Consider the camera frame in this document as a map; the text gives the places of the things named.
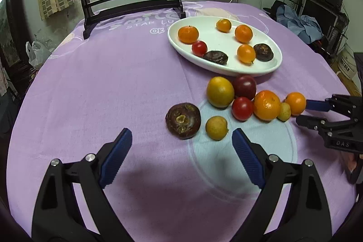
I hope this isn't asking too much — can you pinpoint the dark passion fruit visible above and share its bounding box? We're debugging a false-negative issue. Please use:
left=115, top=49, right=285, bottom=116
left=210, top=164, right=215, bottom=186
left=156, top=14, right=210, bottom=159
left=253, top=43, right=274, bottom=62
left=166, top=103, right=201, bottom=139
left=203, top=50, right=228, bottom=66

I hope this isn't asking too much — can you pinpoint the white plastic bag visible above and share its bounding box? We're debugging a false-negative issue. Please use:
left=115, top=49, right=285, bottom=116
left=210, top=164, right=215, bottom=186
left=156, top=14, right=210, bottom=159
left=25, top=41, right=51, bottom=70

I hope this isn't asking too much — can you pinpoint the yellow green round fruit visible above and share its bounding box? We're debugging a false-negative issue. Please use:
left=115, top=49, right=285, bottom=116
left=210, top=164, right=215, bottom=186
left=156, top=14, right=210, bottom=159
left=206, top=76, right=234, bottom=109

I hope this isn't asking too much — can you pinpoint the white plastic bucket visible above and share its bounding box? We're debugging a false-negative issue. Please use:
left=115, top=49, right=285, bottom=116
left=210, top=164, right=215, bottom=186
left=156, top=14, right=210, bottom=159
left=338, top=43, right=357, bottom=80

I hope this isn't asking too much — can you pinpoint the yellow orange kumquat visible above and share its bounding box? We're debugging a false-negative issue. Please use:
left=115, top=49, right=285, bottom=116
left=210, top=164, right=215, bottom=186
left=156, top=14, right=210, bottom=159
left=237, top=44, right=256, bottom=64

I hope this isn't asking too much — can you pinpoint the large orange mandarin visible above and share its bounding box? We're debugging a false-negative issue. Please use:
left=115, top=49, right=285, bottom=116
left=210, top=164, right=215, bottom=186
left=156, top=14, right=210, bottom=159
left=178, top=26, right=199, bottom=44

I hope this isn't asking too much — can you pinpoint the blue cloth pile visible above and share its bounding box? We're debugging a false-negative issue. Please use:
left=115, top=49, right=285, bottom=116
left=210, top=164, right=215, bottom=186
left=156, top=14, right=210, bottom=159
left=276, top=5, right=324, bottom=45

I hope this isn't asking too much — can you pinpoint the cardboard box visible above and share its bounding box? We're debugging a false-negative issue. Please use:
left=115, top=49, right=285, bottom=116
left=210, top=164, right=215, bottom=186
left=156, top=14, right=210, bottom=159
left=336, top=71, right=361, bottom=96

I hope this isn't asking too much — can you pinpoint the red cherry tomato front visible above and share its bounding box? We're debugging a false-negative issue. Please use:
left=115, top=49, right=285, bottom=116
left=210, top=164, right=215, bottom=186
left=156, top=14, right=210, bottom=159
left=191, top=41, right=208, bottom=58

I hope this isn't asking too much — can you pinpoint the red cherry tomato centre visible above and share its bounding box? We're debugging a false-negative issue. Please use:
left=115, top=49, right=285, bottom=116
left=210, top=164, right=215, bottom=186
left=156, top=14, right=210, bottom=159
left=231, top=97, right=253, bottom=122

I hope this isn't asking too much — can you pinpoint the green longan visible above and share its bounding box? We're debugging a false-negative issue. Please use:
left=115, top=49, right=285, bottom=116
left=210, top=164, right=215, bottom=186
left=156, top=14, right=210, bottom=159
left=206, top=116, right=229, bottom=141
left=277, top=102, right=292, bottom=122

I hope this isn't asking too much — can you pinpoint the small orange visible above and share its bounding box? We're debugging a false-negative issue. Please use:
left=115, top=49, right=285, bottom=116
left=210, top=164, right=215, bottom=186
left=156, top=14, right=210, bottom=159
left=216, top=18, right=232, bottom=33

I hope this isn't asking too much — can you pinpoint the dark red plum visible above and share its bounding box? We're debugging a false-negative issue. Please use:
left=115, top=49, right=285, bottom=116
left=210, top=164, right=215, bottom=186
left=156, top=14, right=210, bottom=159
left=232, top=74, right=257, bottom=100

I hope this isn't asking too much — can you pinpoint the yellow orange fruit front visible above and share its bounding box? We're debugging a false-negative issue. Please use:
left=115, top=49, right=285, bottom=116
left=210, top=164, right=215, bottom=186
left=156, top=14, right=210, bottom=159
left=284, top=92, right=307, bottom=116

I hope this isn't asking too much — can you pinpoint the person's right hand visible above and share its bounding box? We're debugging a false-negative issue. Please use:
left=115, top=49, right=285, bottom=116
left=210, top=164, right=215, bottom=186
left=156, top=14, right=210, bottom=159
left=341, top=152, right=363, bottom=184

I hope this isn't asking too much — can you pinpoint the red cherry tomato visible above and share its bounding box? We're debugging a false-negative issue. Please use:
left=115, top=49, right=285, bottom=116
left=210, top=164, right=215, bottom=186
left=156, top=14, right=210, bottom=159
left=231, top=97, right=253, bottom=122
left=191, top=41, right=208, bottom=58

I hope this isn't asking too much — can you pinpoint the black monitor on shelf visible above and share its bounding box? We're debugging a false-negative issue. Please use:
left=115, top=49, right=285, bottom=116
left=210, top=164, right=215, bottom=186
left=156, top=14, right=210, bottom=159
left=297, top=0, right=349, bottom=51

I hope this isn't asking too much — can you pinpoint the white oval plate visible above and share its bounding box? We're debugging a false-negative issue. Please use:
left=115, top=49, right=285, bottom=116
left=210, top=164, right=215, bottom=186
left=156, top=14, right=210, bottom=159
left=167, top=15, right=282, bottom=77

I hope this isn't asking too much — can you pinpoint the central orange mandarin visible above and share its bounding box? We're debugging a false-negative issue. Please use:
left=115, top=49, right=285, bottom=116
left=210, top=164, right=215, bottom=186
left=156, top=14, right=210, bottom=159
left=234, top=24, right=253, bottom=44

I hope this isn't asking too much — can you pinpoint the purple printed tablecloth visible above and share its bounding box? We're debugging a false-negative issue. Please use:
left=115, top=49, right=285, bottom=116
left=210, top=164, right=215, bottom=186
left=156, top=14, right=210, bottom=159
left=7, top=2, right=356, bottom=241

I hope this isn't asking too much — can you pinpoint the dark passion fruit front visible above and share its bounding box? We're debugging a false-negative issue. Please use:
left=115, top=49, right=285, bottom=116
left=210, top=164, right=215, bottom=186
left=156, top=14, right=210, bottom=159
left=203, top=50, right=228, bottom=66

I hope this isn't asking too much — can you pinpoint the large mandarin behind centre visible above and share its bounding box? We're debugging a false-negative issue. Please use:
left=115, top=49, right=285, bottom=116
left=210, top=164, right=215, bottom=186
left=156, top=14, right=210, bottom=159
left=253, top=90, right=281, bottom=122

